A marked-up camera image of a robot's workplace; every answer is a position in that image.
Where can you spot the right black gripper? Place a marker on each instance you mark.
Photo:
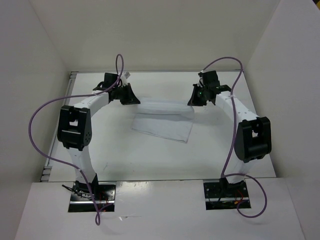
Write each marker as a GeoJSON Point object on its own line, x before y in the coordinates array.
{"type": "Point", "coordinates": [194, 101]}

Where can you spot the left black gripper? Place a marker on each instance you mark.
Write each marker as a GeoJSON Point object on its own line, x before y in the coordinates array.
{"type": "Point", "coordinates": [130, 98]}

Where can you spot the white skirt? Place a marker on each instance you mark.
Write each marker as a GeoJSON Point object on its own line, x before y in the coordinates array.
{"type": "Point", "coordinates": [168, 119]}

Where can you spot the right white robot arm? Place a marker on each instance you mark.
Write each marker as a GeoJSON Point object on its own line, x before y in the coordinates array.
{"type": "Point", "coordinates": [251, 137]}

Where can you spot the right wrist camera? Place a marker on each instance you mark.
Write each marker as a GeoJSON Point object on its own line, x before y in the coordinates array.
{"type": "Point", "coordinates": [208, 79]}

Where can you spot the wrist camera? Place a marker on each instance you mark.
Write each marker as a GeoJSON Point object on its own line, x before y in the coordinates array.
{"type": "Point", "coordinates": [208, 79]}
{"type": "Point", "coordinates": [110, 79]}

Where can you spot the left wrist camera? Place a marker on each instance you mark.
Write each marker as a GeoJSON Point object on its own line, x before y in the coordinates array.
{"type": "Point", "coordinates": [110, 79]}

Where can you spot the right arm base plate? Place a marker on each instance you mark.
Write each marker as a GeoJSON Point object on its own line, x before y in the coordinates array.
{"type": "Point", "coordinates": [221, 195]}

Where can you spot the aluminium table frame rail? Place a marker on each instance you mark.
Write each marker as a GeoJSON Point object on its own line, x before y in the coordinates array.
{"type": "Point", "coordinates": [45, 175]}

